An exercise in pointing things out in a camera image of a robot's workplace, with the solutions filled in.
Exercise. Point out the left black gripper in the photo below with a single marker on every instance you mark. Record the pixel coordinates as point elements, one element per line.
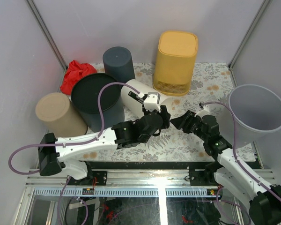
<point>166,115</point>

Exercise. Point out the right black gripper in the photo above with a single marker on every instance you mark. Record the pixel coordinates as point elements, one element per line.
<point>180,122</point>

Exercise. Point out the cream white bin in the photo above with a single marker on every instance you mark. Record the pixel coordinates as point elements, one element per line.
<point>134,106</point>

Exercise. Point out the yellow mesh basket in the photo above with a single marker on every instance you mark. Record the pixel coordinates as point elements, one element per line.
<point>174,63</point>

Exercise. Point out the slate blue tapered bin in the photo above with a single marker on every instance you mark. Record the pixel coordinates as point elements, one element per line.
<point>119,64</point>

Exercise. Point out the translucent grey bin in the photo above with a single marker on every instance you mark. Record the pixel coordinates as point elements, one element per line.
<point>254,111</point>

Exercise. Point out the large dark navy bin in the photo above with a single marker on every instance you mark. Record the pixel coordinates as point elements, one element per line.
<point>84,97</point>

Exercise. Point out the beige bin with black rim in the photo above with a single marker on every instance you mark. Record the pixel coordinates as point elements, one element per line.
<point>56,111</point>

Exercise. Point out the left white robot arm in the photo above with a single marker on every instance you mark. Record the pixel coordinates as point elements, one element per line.
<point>61,154</point>

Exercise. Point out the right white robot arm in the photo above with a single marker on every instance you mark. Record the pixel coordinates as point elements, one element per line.
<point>261,199</point>

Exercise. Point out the floral patterned table mat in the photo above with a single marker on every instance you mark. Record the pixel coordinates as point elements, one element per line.
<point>210,82</point>

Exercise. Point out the crumpled red cloth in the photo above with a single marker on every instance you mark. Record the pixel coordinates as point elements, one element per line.
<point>74,73</point>

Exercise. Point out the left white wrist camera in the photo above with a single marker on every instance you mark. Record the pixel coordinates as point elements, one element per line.
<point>150,101</point>

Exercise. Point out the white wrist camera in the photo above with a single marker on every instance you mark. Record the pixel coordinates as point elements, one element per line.
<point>150,101</point>
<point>204,110</point>

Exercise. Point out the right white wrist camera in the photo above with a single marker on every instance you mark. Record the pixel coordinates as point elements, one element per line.
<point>204,110</point>

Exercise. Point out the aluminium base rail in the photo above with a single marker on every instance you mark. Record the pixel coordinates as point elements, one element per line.
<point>124,183</point>

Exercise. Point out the right aluminium frame post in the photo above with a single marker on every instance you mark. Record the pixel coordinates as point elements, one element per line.
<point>262,9</point>

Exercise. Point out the aluminium frame post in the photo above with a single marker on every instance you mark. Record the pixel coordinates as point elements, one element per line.
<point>262,9</point>
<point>43,27</point>

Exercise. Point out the left aluminium frame post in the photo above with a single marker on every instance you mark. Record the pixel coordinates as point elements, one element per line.
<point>43,27</point>

